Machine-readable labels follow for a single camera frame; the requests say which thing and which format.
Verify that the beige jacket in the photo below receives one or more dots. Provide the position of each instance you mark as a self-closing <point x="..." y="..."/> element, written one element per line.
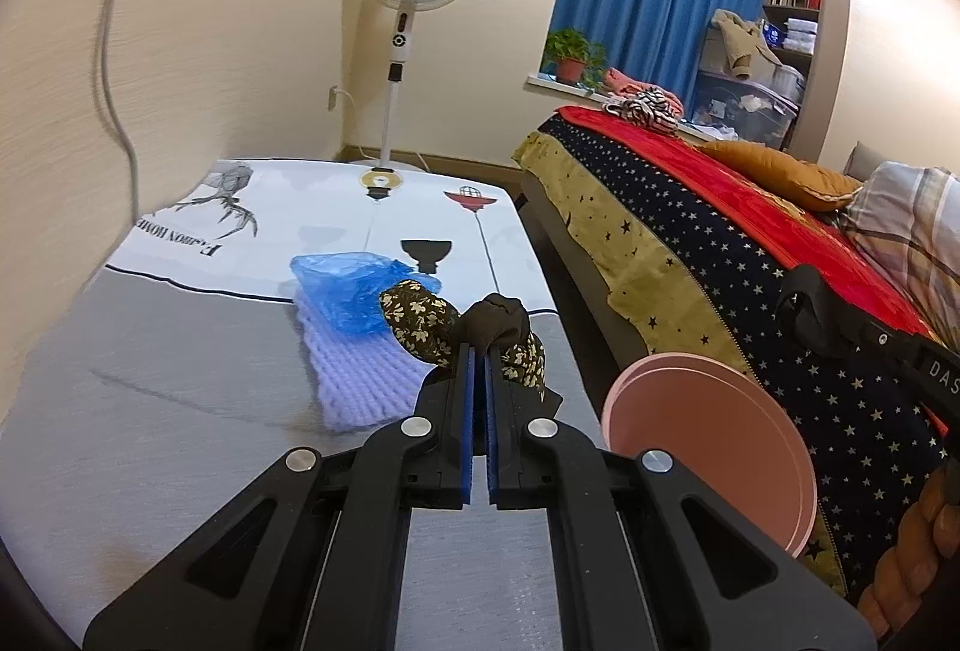
<point x="739" y="43"/>

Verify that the clear storage box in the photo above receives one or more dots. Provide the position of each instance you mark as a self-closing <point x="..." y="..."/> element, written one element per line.
<point x="750" y="107"/>

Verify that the dark floral cloth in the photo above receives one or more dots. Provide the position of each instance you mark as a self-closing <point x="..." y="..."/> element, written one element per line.
<point x="420" y="321"/>

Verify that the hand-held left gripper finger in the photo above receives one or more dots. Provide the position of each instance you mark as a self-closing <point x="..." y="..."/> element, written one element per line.
<point x="488" y="430"/>
<point x="469" y="430"/>

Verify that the orange pillow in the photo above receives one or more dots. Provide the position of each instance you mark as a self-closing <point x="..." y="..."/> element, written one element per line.
<point x="787" y="175"/>

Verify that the pink bin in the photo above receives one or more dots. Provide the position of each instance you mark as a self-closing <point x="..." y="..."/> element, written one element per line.
<point x="712" y="441"/>

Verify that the blue plastic bag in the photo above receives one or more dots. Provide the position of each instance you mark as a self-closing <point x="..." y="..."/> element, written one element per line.
<point x="345" y="291"/>

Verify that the plaid pillow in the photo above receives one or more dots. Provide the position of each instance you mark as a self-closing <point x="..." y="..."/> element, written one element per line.
<point x="911" y="231"/>

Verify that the orange braided cushion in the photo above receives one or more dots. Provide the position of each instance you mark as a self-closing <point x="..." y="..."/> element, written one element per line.
<point x="911" y="546"/>

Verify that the white wall outlet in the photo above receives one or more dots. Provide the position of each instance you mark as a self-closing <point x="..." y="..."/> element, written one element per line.
<point x="332" y="98"/>

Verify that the lavender knitted cloth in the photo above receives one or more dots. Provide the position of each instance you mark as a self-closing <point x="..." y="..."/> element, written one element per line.
<point x="360" y="381"/>

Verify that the grey and white printed mat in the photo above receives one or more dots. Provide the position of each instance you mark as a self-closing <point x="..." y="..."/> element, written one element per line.
<point x="150" y="411"/>

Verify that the potted green plant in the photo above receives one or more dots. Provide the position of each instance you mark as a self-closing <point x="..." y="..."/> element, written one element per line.
<point x="574" y="55"/>

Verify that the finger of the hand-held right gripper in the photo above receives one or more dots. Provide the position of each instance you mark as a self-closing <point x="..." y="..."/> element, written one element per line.
<point x="814" y="298"/>

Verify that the striped clothes on bed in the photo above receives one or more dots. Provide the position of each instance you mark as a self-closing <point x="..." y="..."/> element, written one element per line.
<point x="626" y="81"/>

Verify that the bookshelf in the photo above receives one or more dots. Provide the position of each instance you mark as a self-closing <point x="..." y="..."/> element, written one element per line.
<point x="795" y="6"/>

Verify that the star print blanket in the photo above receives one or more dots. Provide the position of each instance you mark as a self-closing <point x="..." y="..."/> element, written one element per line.
<point x="697" y="261"/>

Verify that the red blanket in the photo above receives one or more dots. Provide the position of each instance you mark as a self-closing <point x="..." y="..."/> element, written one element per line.
<point x="742" y="201"/>

